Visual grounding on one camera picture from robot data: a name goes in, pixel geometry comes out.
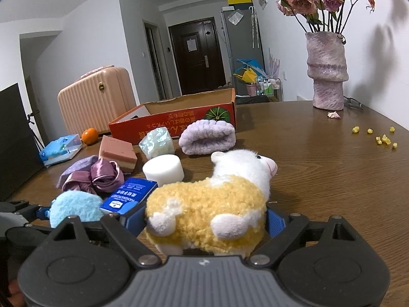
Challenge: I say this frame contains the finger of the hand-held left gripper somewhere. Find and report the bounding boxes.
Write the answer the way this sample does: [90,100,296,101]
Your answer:
[14,204,53,222]

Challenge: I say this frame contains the grey refrigerator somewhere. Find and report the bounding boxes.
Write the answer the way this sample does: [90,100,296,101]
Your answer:
[220,6,266,96]

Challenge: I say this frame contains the purple flower wall decor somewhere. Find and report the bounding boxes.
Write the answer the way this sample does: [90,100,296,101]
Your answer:
[268,47,282,78]

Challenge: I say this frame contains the light blue plush toy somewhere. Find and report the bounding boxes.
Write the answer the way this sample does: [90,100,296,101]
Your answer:
[49,190,104,227]

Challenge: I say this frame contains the dark brown door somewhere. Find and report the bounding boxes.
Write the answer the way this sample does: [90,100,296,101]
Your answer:
[168,17,227,96]

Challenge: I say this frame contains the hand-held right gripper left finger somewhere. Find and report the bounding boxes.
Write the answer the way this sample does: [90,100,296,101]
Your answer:
[51,203,162,269]

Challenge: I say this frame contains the red cardboard box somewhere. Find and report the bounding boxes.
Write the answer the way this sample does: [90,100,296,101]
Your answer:
[108,88,237,146]

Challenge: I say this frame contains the clear plastic bag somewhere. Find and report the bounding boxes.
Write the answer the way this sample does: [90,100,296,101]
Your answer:
[228,11,245,26]
[139,127,176,160]

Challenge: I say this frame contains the white hanging umbrella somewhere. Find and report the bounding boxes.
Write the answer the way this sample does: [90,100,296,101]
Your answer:
[250,5,260,49]

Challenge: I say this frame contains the pink textured vase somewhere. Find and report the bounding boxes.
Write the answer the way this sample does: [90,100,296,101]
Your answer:
[305,32,349,111]

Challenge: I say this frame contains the black panel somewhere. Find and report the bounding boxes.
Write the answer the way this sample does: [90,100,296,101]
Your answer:
[0,83,45,202]

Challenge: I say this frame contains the black eyeglasses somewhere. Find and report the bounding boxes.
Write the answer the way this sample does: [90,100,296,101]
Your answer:
[344,97,364,110]

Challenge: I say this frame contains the storage cart with bottles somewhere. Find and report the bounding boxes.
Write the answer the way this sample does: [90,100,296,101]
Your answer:
[255,76,282,103]

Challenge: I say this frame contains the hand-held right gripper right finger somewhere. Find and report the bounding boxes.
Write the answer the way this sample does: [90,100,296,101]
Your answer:
[246,207,363,267]

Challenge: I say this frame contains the scattered yellow crumbs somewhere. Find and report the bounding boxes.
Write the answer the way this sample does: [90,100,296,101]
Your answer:
[351,125,398,149]

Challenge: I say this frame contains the purple fluffy towel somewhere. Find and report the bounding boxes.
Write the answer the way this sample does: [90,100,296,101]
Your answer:
[178,120,237,156]

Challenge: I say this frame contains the blue tissue packet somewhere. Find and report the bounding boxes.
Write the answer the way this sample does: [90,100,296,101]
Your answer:
[100,178,158,215]

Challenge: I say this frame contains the lavender knit cloth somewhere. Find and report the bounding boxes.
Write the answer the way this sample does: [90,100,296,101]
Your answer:
[57,155,99,189]

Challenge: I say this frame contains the pink ribbed suitcase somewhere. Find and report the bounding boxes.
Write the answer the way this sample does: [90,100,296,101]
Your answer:
[58,65,135,136]

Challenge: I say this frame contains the blue tissue box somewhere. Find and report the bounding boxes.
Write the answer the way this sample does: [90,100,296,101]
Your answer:
[39,134,83,167]

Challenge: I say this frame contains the purple satin scrunchie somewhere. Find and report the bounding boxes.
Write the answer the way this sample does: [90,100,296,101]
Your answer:
[62,159,125,195]

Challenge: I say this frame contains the orange tangerine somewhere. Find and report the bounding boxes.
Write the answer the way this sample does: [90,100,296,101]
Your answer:
[81,128,98,145]

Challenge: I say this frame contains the yellow black box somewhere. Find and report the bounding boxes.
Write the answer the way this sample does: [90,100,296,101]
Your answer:
[228,0,251,11]

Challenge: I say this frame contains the pink layered sponge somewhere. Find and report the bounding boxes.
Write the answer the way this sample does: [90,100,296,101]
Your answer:
[98,135,138,176]

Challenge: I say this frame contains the white round sponge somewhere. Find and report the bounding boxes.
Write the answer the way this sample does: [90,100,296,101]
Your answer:
[142,154,185,188]

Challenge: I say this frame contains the dried pink roses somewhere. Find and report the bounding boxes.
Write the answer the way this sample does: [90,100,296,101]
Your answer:
[223,0,376,34]

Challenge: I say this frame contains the dark side door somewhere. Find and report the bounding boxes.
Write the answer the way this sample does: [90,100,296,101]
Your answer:
[144,21,167,101]

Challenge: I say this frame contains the black tripod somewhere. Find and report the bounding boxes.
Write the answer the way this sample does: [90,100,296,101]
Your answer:
[27,113,45,151]

